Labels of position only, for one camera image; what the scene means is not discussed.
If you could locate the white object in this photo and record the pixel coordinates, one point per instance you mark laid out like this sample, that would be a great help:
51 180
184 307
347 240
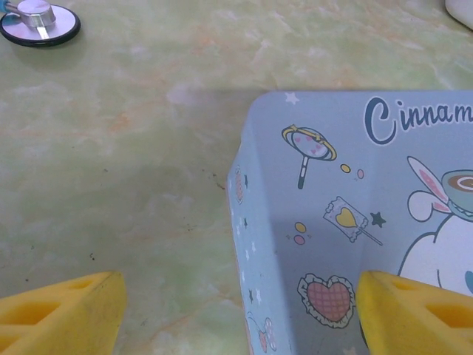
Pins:
462 11

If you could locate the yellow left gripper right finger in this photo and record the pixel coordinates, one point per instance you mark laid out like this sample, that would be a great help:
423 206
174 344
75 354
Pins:
414 318

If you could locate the silver stethoscope chest piece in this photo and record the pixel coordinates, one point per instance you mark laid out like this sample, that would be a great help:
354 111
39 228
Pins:
38 22

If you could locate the blue cartoon print box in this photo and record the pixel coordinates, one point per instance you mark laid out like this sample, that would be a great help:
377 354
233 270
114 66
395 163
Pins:
332 207

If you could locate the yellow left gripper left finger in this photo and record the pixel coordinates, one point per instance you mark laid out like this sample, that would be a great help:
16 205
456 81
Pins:
55 314

